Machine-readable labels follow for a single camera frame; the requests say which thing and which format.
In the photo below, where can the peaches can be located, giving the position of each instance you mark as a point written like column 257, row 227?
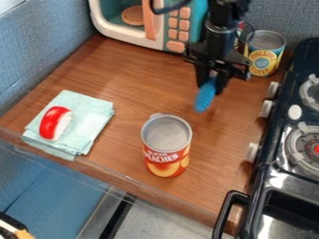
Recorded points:
column 166, row 146

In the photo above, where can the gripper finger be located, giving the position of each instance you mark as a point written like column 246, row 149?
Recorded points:
column 202, row 76
column 223, row 81

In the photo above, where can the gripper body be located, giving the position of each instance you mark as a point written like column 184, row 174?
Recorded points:
column 226, row 63

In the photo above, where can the pineapple can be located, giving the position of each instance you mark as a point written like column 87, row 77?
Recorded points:
column 263, row 57

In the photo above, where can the toy microwave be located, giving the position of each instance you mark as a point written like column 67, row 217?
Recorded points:
column 124, row 18

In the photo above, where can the light blue cloth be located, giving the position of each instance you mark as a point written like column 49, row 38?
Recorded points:
column 89, row 121

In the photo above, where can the blue spoon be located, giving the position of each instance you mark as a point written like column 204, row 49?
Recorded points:
column 205, row 98

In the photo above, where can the toy stove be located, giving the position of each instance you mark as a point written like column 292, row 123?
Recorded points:
column 290, row 155

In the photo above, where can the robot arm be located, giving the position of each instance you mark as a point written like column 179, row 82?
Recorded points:
column 220, row 28

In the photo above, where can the red and white toy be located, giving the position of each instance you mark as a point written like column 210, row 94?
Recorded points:
column 52, row 123

